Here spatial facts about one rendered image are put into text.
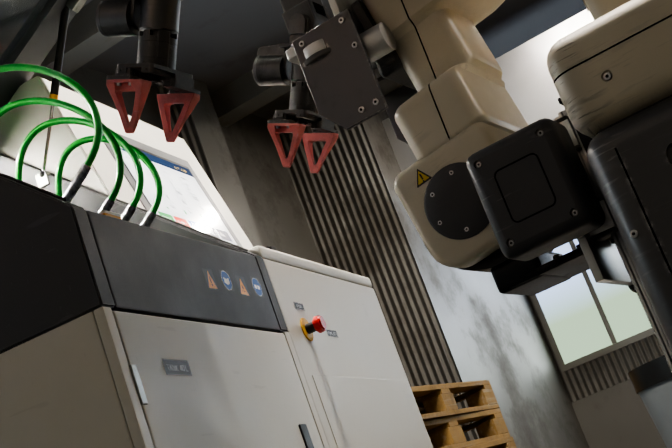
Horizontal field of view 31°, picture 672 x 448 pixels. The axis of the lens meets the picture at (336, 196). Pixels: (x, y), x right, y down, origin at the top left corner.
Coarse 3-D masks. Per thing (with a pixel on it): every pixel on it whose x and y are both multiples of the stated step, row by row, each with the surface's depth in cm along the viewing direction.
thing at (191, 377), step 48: (144, 336) 181; (192, 336) 196; (240, 336) 215; (144, 384) 175; (192, 384) 189; (240, 384) 206; (288, 384) 226; (192, 432) 182; (240, 432) 197; (288, 432) 216
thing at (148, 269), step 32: (96, 224) 182; (128, 224) 192; (128, 256) 188; (160, 256) 198; (192, 256) 210; (224, 256) 224; (128, 288) 183; (160, 288) 193; (192, 288) 204; (224, 288) 217; (192, 320) 201; (224, 320) 211; (256, 320) 225
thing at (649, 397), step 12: (660, 360) 411; (636, 372) 421; (648, 372) 415; (660, 372) 411; (636, 384) 424; (648, 384) 416; (660, 384) 413; (648, 396) 419; (660, 396) 414; (648, 408) 423; (660, 408) 415; (660, 420) 417; (660, 432) 422
